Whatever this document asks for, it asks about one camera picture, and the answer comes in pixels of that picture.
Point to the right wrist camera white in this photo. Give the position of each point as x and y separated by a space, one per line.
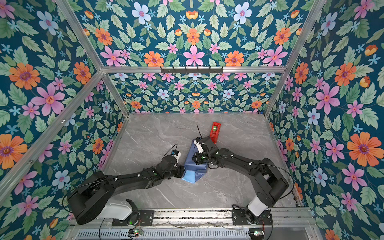
198 146

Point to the white vented cable duct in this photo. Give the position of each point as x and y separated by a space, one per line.
164 234

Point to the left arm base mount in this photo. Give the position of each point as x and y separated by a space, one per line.
135 217

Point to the aluminium horizontal back bar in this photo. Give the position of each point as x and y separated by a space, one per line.
126 69

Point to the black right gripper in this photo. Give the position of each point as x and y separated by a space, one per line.
197 160

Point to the red tape dispenser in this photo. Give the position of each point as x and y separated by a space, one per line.
215 131

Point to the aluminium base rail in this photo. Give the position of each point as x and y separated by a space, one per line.
219 217

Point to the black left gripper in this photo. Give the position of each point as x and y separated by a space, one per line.
181 168

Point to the aluminium left side bar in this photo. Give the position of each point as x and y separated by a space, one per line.
12 178

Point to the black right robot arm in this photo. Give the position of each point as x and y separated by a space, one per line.
267 180

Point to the black hook rail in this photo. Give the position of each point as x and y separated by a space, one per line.
191 70

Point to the aluminium corner frame post left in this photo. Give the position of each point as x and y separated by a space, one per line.
78 30

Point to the aluminium corner frame post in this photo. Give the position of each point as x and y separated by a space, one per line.
312 17
78 30

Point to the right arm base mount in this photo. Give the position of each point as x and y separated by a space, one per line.
243 216

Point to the aluminium corner frame post right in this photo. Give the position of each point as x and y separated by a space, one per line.
312 17

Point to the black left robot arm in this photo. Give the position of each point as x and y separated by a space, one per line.
89 199

